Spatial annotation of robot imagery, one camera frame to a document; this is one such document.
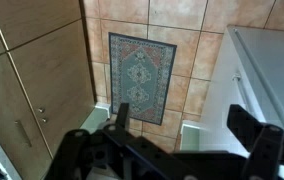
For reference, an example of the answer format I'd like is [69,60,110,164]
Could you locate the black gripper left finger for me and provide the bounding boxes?
[45,102,140,180]

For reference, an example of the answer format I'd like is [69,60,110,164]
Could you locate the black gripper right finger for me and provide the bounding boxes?
[226,103,284,180]

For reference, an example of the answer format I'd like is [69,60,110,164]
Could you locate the teal patterned rug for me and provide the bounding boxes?
[107,32,178,127]

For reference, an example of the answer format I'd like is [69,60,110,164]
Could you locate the white refrigerator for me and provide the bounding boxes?
[198,24,284,180]

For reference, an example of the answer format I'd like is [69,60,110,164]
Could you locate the wooden kitchen cabinet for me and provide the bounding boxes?
[0,0,98,180]

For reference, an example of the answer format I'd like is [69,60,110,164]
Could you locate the long white fridge door handle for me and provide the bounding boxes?
[231,73,261,118]

